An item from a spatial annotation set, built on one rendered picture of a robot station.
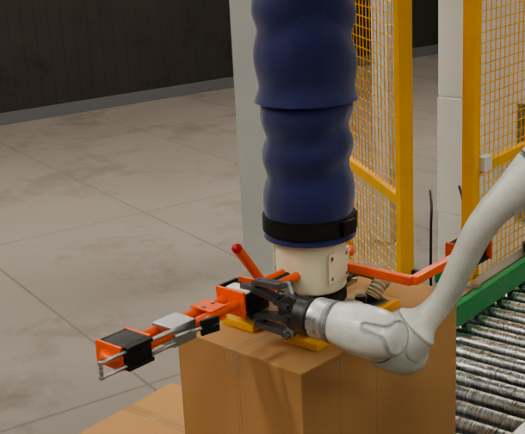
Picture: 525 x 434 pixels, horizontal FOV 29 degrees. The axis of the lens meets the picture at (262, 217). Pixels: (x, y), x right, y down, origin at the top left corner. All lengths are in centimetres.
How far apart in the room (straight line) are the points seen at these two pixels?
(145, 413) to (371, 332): 134
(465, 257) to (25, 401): 291
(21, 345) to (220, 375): 288
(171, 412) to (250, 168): 110
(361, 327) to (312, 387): 27
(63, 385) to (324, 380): 259
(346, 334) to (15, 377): 300
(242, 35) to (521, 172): 197
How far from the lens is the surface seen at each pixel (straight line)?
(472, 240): 206
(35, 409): 457
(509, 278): 401
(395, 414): 255
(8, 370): 497
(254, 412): 237
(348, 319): 206
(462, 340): 367
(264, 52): 228
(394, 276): 237
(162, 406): 327
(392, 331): 203
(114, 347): 202
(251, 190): 392
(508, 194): 202
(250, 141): 386
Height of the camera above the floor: 205
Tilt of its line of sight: 17 degrees down
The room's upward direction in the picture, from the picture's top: 3 degrees counter-clockwise
